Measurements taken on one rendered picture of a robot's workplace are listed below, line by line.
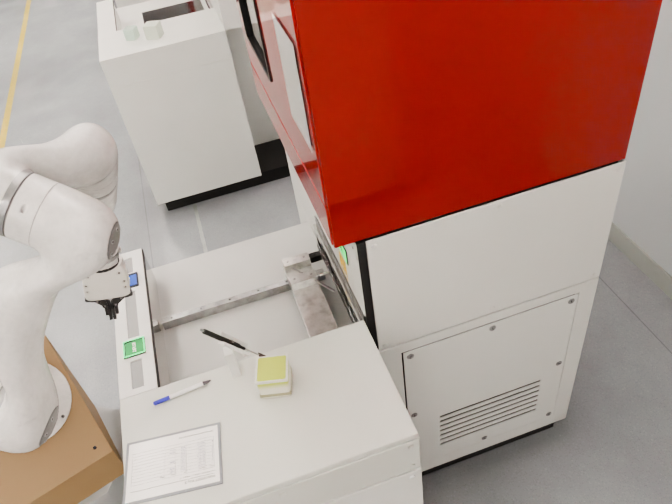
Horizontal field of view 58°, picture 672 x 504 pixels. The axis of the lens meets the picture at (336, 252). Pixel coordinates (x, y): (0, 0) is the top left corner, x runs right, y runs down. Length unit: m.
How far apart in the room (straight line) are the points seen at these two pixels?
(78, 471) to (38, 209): 0.79
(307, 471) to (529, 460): 1.27
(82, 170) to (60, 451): 0.76
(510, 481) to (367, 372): 1.07
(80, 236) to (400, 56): 0.64
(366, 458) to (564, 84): 0.89
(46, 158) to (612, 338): 2.36
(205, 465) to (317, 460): 0.24
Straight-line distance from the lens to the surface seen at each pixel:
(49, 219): 0.92
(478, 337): 1.81
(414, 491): 1.57
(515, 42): 1.28
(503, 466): 2.43
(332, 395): 1.43
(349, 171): 1.25
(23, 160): 0.99
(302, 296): 1.75
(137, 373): 1.62
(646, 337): 2.88
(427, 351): 1.75
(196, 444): 1.43
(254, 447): 1.39
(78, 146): 1.01
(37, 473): 1.58
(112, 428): 1.73
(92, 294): 1.51
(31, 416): 1.14
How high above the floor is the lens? 2.14
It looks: 42 degrees down
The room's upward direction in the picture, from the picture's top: 10 degrees counter-clockwise
